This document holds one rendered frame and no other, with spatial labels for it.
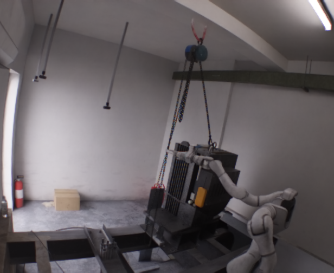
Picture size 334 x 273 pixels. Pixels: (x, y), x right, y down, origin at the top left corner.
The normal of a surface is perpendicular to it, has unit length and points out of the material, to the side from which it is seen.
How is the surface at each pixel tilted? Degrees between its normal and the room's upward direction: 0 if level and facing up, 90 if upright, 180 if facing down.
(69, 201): 90
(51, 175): 90
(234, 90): 90
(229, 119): 90
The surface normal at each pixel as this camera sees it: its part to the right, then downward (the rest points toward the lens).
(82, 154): 0.57, 0.22
